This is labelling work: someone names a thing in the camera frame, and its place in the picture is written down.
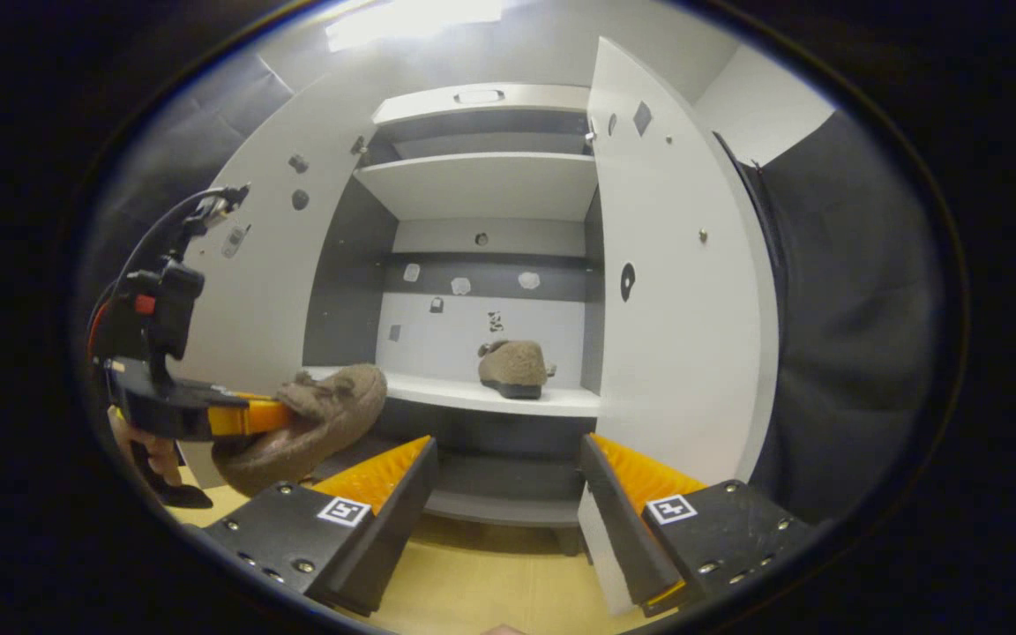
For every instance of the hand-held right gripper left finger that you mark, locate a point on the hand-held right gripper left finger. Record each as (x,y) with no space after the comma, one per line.
(398,529)

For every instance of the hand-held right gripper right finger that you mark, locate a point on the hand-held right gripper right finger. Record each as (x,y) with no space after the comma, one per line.
(618,529)

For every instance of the white shoe cabinet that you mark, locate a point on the white shoe cabinet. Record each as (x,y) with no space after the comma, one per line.
(473,317)

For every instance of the white cabinet shelf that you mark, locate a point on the white cabinet shelf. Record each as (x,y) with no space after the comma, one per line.
(437,392)
(481,185)

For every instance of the brown fluffy shoe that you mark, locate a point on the brown fluffy shoe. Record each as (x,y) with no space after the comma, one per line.
(515,366)
(332,423)

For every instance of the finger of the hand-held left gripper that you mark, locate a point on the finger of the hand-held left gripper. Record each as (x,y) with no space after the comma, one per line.
(243,419)

